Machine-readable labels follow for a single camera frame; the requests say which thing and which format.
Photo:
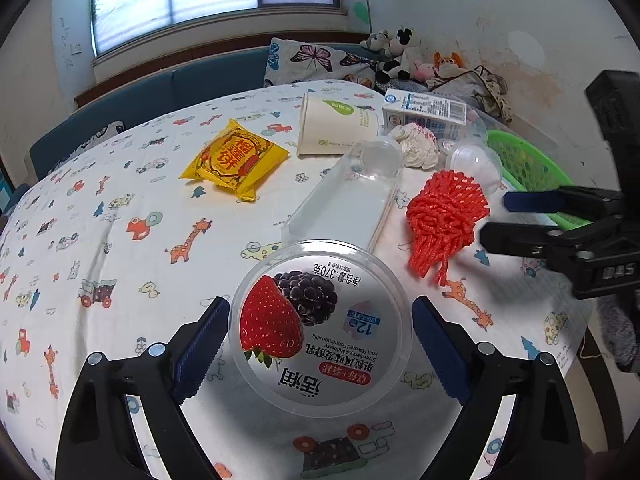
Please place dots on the orange fox plush toy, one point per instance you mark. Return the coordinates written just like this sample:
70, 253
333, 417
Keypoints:
448, 66

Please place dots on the grey plush toy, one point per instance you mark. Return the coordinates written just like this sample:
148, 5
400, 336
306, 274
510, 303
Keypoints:
376, 42

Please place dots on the clear plastic bottle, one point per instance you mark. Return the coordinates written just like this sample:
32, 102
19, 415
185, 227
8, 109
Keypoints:
353, 199

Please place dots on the white paper wrapper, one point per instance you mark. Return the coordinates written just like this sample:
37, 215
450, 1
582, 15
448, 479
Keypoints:
418, 146

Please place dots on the white paper cup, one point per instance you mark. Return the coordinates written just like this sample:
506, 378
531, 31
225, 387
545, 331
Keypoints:
329, 127

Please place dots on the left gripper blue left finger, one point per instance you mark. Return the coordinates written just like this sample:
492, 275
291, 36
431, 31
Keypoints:
97, 440

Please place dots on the strawberry yogurt tub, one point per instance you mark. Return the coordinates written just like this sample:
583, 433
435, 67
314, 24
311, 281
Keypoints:
320, 329

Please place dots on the butterfly print pillow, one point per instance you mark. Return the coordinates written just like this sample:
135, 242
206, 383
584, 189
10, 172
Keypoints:
290, 62

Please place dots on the clear dome lid cup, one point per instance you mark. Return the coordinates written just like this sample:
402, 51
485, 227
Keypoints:
475, 160

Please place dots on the cow plush toy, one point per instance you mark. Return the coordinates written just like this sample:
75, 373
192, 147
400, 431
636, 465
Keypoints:
397, 55

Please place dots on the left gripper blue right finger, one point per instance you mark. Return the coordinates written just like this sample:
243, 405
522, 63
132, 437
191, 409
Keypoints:
542, 440

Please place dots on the green plastic basket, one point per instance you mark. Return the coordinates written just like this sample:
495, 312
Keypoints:
524, 166

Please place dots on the yellow durian cake packet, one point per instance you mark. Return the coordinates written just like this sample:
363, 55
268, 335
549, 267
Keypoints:
236, 160

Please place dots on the pink pig plush toy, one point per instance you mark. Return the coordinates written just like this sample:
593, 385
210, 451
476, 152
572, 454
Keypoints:
422, 71

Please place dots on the clear pink plastic bag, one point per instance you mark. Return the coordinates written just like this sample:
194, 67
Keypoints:
474, 129

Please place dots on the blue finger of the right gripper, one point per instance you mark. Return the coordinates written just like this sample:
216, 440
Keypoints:
550, 200
530, 240

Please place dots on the small butterfly pillow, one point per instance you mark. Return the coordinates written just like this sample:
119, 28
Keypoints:
104, 134

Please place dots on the blue white milk carton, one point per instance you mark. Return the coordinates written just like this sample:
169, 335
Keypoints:
445, 118

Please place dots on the crumpled beige cloth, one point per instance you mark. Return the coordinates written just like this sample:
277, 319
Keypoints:
482, 89

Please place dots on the red foam fruit net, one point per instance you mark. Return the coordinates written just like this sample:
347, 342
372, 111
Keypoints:
441, 219

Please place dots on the blue sofa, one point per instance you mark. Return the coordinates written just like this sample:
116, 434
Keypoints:
146, 99

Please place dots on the cartoon print tablecloth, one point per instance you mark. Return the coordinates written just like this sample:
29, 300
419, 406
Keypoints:
115, 250

